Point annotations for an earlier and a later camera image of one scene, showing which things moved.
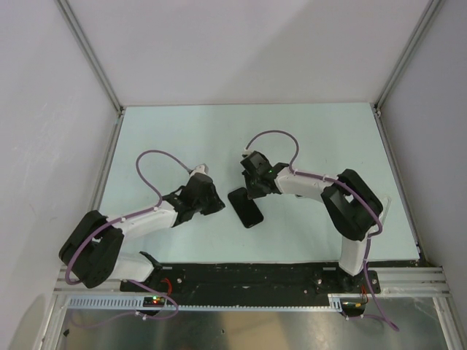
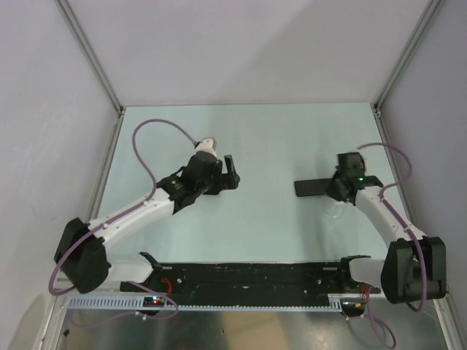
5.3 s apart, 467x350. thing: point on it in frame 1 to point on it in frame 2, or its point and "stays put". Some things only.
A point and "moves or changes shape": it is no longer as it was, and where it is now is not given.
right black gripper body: x=253 y=188 to x=334 y=189
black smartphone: x=246 y=208 moves or changes shape
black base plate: x=264 y=280 stays put
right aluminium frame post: x=432 y=9 stays put
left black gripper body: x=208 y=204 to x=213 y=184
